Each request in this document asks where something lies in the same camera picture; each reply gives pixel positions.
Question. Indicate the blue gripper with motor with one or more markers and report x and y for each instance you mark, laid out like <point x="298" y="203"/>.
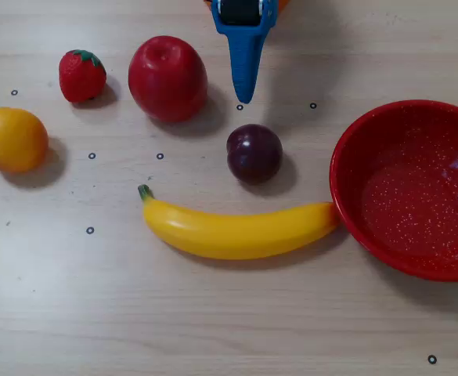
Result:
<point x="245" y="35"/>

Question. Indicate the yellow plastic banana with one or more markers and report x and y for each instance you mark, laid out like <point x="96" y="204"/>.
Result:
<point x="232" y="235"/>

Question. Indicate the red speckled bowl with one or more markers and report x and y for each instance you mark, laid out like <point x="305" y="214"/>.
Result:
<point x="408" y="196"/>

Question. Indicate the red plastic apple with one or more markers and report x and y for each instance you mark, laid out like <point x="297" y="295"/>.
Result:
<point x="166" y="78"/>

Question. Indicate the dark purple plastic plum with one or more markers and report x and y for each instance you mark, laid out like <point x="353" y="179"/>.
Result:
<point x="254" y="154"/>

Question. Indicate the red plastic strawberry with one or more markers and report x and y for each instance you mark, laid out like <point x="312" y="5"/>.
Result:
<point x="80" y="78"/>

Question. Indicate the orange plastic orange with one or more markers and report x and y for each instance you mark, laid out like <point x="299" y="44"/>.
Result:
<point x="9" y="139"/>

